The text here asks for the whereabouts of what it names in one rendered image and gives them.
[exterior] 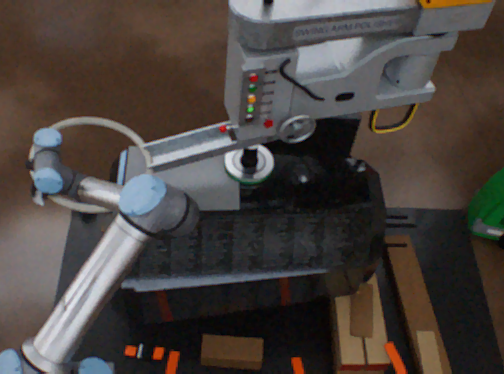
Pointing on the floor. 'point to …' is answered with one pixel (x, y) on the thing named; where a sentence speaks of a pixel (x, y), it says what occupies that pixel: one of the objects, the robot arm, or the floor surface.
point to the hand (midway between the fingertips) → (42, 197)
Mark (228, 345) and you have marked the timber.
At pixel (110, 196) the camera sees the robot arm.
